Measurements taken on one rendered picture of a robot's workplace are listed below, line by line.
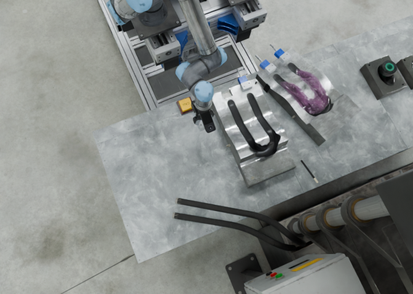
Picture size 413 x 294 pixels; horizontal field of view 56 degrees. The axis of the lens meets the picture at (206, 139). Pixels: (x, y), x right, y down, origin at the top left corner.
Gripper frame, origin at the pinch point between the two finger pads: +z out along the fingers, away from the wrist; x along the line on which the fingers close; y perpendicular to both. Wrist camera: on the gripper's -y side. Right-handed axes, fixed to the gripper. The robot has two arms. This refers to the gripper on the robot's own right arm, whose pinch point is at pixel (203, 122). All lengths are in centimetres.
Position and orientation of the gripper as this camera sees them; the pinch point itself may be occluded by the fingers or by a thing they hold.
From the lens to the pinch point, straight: 186.4
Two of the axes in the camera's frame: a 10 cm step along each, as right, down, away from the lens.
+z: -0.5, 2.9, 9.6
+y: -3.8, -8.9, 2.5
